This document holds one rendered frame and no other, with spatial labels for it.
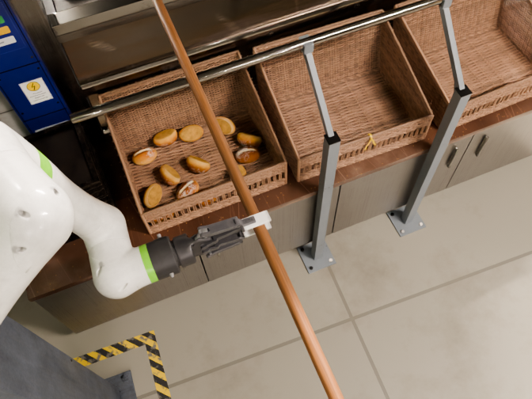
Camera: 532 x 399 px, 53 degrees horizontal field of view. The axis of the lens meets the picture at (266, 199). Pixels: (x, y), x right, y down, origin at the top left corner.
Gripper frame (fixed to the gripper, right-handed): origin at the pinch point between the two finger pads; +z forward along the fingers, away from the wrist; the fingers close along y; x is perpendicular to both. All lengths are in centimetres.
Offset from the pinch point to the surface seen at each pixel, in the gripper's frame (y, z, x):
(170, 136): 54, -9, -74
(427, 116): 44, 82, -38
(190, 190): 55, -10, -48
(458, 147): 70, 101, -34
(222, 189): 47, 1, -40
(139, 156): 54, -23, -70
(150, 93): 1, -12, -51
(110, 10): 1, -15, -88
